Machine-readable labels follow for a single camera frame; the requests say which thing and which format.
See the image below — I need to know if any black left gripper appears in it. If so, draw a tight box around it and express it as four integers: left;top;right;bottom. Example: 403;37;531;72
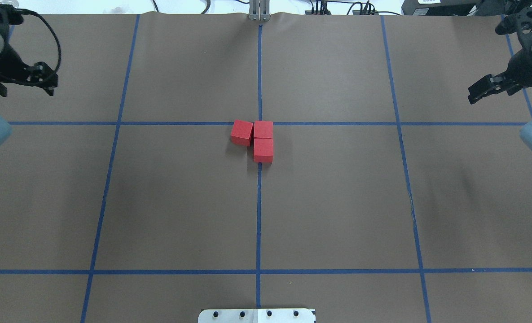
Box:
0;41;58;97

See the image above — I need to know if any brown paper table mat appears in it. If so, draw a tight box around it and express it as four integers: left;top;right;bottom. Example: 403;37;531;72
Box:
0;12;532;323

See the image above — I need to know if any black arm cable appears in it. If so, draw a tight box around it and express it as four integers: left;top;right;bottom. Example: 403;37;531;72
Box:
5;9;62;86

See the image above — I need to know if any white camera post with base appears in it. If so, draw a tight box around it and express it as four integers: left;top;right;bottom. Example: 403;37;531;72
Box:
198;308;317;323

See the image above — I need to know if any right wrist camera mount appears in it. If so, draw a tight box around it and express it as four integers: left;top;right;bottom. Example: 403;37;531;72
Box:
494;7;532;49

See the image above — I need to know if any black box with label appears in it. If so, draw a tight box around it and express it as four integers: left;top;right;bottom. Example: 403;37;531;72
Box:
401;0;478;16

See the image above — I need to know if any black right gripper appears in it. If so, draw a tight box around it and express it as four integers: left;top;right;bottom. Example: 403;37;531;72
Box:
467;49;532;105

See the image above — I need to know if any aluminium frame post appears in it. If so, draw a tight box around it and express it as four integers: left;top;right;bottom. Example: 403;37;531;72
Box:
247;0;271;22

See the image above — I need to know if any red cube block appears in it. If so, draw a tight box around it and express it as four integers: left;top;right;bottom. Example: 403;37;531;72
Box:
253;120;274;139
253;138;274;163
229;119;254;147

